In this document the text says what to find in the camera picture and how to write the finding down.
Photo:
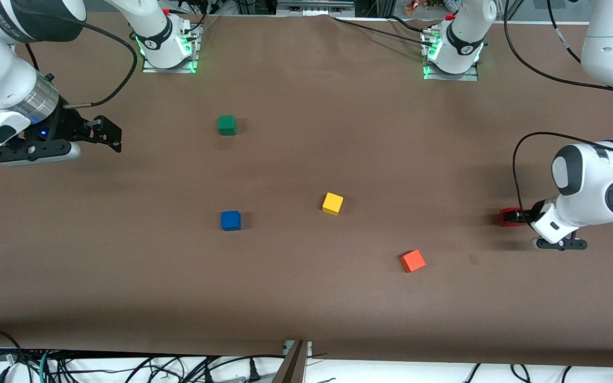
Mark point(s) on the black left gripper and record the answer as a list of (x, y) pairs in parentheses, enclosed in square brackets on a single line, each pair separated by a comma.
[(525, 215)]

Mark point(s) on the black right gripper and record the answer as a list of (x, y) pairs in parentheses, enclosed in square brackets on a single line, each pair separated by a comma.
[(70, 127)]

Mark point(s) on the red wooden block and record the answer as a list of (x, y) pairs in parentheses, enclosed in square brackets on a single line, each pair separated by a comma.
[(507, 218)]

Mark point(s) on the blue wooden block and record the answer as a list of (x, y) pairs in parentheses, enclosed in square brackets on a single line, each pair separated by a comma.
[(230, 221)]

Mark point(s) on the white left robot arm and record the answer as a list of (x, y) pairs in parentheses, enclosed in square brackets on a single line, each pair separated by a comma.
[(588, 186)]

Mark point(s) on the green wooden block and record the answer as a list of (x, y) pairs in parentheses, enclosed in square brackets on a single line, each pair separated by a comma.
[(226, 125)]

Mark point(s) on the orange wooden block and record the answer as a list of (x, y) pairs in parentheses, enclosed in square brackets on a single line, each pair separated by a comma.
[(412, 261)]

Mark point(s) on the yellow wooden block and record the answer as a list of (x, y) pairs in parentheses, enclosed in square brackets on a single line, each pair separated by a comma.
[(332, 204)]

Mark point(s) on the brown paper table cover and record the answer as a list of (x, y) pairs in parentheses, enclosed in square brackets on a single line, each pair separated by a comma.
[(306, 298)]

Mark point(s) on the black power plug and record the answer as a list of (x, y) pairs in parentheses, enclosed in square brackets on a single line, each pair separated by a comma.
[(254, 372)]

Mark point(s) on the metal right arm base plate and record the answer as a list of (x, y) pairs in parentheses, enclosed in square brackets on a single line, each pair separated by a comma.
[(179, 68)]

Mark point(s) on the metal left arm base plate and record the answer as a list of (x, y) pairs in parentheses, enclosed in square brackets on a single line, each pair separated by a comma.
[(453, 77)]

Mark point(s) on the aluminium camera mount post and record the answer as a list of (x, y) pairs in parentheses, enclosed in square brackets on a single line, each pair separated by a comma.
[(293, 367)]

